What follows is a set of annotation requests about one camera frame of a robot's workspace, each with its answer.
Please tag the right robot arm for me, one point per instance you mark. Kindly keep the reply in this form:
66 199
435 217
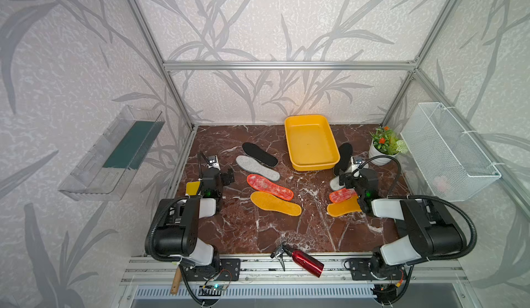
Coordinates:
436 229

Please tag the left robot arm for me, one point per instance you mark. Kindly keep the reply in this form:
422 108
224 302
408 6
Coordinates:
173 235

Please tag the red spray bottle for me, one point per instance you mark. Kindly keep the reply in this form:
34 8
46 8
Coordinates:
304 260

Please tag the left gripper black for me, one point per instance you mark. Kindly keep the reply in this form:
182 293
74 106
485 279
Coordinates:
214 175

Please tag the black insole right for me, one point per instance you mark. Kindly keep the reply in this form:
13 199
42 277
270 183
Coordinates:
345 152

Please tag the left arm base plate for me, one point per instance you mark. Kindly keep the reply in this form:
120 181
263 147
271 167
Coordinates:
224 269

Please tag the yellow insole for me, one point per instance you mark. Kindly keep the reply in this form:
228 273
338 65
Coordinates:
268 202
348 206

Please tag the grey felt insole right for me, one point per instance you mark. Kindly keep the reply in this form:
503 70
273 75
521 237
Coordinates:
335 184

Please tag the wooden handle tool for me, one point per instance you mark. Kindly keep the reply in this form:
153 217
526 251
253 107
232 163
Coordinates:
176 282

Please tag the potted plant white pot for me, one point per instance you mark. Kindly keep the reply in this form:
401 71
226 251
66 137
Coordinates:
385 142

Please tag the clear plastic wall shelf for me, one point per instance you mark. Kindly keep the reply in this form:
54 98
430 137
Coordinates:
107 170

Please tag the grey felt insole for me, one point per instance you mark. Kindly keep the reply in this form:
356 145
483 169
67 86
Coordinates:
335 184
253 166

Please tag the grey felt insole left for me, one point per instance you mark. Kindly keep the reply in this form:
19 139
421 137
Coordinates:
253 166

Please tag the black insole left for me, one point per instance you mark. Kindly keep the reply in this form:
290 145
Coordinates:
254 151

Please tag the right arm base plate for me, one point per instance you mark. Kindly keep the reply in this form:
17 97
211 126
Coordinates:
370 270

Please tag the yellow scraper tool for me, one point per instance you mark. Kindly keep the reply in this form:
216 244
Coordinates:
193 188

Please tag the red patterned insole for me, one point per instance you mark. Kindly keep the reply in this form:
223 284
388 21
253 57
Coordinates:
342 195
260 183

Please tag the yellow plastic storage box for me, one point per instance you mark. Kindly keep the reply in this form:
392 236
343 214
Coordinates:
311 144

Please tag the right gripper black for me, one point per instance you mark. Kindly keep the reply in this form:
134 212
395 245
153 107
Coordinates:
352 177

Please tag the white wire mesh basket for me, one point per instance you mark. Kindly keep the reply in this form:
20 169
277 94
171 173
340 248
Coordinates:
453 165

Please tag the black insole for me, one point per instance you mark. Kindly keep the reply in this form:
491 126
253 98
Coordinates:
254 151
345 152

